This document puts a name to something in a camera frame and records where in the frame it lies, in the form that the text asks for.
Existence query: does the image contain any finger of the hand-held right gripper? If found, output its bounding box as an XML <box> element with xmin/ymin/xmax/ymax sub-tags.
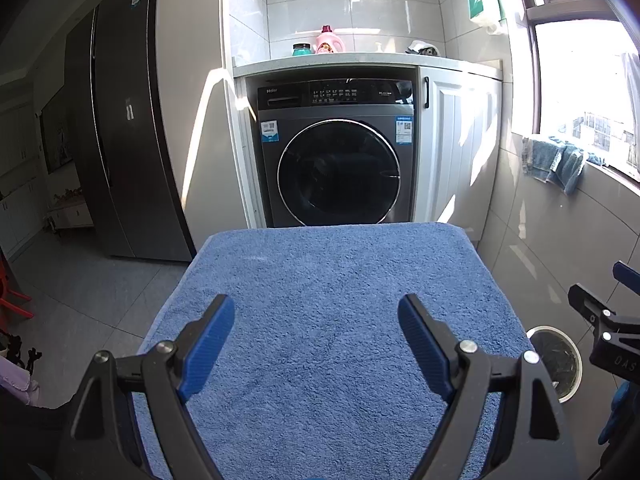
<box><xmin>568</xmin><ymin>283</ymin><xmax>618</xmax><ymax>333</ymax></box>
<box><xmin>612</xmin><ymin>260</ymin><xmax>640</xmax><ymax>287</ymax></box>

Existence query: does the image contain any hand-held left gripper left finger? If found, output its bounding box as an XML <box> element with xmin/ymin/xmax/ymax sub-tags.
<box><xmin>57</xmin><ymin>294</ymin><xmax>236</xmax><ymax>480</ymax></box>

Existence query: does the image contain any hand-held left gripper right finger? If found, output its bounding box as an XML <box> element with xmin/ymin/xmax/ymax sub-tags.
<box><xmin>397</xmin><ymin>294</ymin><xmax>576</xmax><ymax>480</ymax></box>

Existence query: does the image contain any white round trash bin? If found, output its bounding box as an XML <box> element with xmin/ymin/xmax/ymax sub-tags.
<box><xmin>525</xmin><ymin>326</ymin><xmax>584</xmax><ymax>404</ymax></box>

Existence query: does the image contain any person's right hand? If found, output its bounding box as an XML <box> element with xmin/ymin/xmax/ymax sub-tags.
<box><xmin>598</xmin><ymin>381</ymin><xmax>633</xmax><ymax>446</ymax></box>

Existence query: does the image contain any blue terry towel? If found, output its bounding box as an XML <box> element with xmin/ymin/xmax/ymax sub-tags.
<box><xmin>132</xmin><ymin>222</ymin><xmax>538</xmax><ymax>480</ymax></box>

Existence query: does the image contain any blue hanging towel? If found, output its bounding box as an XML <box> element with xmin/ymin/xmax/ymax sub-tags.
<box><xmin>522</xmin><ymin>135</ymin><xmax>587</xmax><ymax>196</ymax></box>

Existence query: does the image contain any white sideboard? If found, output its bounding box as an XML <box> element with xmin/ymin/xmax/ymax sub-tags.
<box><xmin>47</xmin><ymin>195</ymin><xmax>94</xmax><ymax>234</ymax></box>

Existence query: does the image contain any lilac cloth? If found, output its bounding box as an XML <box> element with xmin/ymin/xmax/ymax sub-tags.
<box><xmin>0</xmin><ymin>357</ymin><xmax>40</xmax><ymax>407</ymax></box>

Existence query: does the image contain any white cabinet door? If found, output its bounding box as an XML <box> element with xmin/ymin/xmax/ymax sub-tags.
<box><xmin>416</xmin><ymin>71</ymin><xmax>502</xmax><ymax>242</ymax></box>

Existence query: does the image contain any window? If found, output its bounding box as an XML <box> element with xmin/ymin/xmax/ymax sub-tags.
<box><xmin>519</xmin><ymin>0</ymin><xmax>640</xmax><ymax>182</ymax></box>

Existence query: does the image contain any red stool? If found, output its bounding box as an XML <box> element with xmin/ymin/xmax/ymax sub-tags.
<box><xmin>0</xmin><ymin>249</ymin><xmax>35</xmax><ymax>319</ymax></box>

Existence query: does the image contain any dark grey washing machine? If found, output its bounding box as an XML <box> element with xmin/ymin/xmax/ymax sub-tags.
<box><xmin>257</xmin><ymin>79</ymin><xmax>417</xmax><ymax>229</ymax></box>

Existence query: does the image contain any dark grey refrigerator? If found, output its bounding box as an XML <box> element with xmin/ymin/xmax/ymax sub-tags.
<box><xmin>64</xmin><ymin>0</ymin><xmax>197</xmax><ymax>264</ymax></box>

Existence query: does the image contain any white and dark cloth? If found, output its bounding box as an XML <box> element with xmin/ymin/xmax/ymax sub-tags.
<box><xmin>404</xmin><ymin>38</ymin><xmax>441</xmax><ymax>56</ymax></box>

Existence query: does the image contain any green and white hanging bag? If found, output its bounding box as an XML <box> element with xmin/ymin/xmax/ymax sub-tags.
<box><xmin>467</xmin><ymin>0</ymin><xmax>507</xmax><ymax>37</ymax></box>

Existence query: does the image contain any pink detergent bottle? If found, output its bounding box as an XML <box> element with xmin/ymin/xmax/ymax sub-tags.
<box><xmin>314</xmin><ymin>25</ymin><xmax>347</xmax><ymax>55</ymax></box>

